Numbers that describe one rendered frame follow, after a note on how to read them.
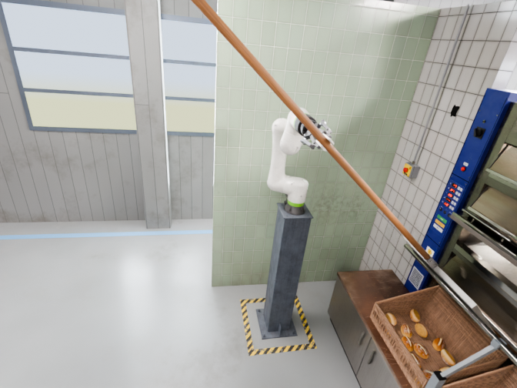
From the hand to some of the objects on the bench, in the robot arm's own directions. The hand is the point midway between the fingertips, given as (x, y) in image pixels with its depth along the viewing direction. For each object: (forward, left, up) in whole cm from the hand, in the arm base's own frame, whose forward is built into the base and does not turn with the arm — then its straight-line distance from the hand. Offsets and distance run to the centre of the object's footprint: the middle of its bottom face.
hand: (325, 142), depth 115 cm
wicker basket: (+1, +96, -137) cm, 168 cm away
